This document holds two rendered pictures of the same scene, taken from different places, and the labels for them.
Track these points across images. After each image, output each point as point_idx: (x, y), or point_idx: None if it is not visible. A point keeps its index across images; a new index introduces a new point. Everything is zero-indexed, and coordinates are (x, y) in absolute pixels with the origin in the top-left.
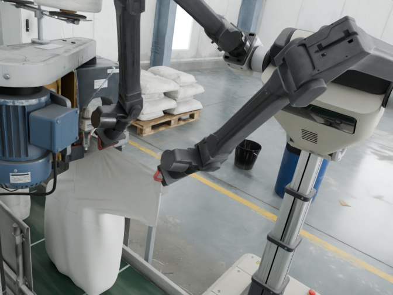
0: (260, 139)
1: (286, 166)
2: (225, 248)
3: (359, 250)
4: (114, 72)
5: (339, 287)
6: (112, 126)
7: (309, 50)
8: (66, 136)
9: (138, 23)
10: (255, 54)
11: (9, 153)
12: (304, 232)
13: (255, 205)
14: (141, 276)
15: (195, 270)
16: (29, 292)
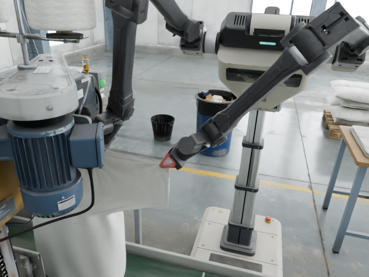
0: (165, 111)
1: None
2: (182, 211)
3: (277, 176)
4: (86, 81)
5: (275, 208)
6: (111, 131)
7: (316, 31)
8: (102, 150)
9: (135, 31)
10: (207, 38)
11: (53, 183)
12: (234, 176)
13: (188, 167)
14: (141, 258)
15: (167, 238)
16: None
